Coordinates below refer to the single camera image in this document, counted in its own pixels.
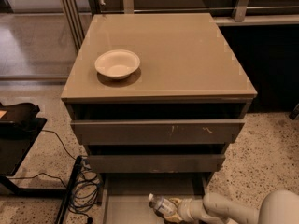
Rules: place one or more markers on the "black object at right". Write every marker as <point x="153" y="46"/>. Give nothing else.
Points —
<point x="295" y="113"/>

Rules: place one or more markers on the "black side table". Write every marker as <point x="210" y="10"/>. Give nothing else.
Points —
<point x="15" y="142"/>

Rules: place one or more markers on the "grey top drawer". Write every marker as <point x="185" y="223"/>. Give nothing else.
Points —
<point x="157" y="132"/>

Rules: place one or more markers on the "grey bottom drawer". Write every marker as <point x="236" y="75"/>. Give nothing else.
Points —
<point x="125" y="196"/>

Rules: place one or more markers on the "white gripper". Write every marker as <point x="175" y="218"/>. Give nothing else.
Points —
<point x="186" y="209"/>

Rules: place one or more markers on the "metal railing frame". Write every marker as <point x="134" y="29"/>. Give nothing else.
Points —
<point x="248" y="12"/>

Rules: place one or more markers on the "grey drawer cabinet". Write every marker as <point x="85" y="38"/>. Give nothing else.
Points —
<point x="187" y="71"/>

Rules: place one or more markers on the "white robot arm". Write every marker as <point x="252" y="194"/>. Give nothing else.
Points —
<point x="278" y="207"/>

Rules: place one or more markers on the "blue label plastic bottle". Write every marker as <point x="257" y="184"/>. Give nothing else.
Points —
<point x="162" y="205"/>

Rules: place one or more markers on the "grey middle drawer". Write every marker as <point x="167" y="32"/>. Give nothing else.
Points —
<point x="156" y="163"/>

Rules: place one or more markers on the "grey drawer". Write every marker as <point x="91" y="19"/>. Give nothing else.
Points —
<point x="125" y="196"/>
<point x="157" y="132"/>
<point x="156" y="163"/>

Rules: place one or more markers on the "white paper bowl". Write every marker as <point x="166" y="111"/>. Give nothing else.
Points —
<point x="117" y="64"/>

